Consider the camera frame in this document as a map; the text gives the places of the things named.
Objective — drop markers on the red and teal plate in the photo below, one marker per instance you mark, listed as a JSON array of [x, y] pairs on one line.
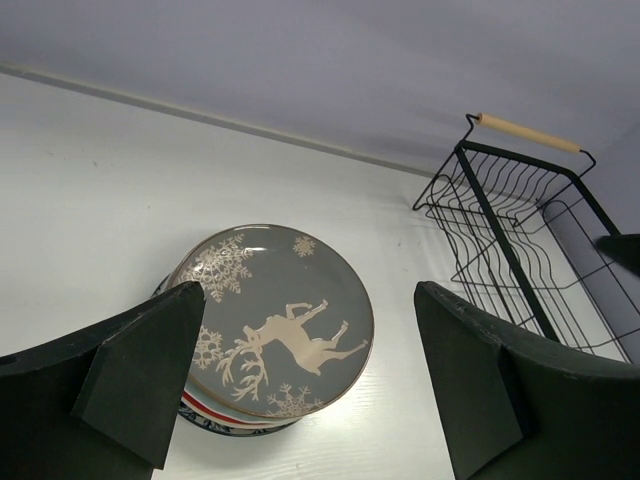
[[241, 428]]

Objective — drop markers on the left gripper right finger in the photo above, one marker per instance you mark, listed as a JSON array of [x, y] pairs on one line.
[[515, 405]]

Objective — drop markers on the light green plate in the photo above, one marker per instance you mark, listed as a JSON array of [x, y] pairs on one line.
[[199, 398]]

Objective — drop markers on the white bowl plate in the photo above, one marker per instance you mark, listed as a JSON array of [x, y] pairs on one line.
[[226, 420]]

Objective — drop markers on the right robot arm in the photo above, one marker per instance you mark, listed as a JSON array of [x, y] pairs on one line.
[[624, 249]]

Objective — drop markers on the black wire dish rack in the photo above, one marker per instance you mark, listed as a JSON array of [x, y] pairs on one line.
[[522, 233]]

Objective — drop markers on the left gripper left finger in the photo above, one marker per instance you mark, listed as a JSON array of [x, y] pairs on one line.
[[101, 402]]

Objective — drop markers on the grey stone plate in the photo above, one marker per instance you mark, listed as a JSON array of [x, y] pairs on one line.
[[296, 320]]

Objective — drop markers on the blue floral plate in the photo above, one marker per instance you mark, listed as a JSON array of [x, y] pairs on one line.
[[207, 354]]

